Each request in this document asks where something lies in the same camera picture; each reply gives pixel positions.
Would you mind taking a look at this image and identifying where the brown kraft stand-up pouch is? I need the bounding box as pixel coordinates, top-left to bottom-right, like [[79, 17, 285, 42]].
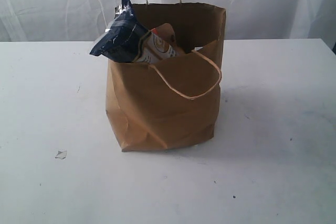
[[151, 23, 178, 50]]

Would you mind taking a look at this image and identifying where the brown paper shopping bag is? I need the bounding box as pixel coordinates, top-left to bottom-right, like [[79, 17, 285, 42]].
[[106, 2, 226, 152]]

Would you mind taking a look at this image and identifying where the dark blue noodle packet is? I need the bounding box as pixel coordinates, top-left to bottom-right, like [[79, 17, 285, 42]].
[[89, 0, 182, 65]]

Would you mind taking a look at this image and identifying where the small torn label scrap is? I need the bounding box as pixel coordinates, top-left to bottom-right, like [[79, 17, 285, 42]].
[[55, 150, 67, 160]]

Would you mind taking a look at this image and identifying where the white backdrop curtain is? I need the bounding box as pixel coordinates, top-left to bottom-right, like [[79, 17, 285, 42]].
[[0, 0, 336, 43]]

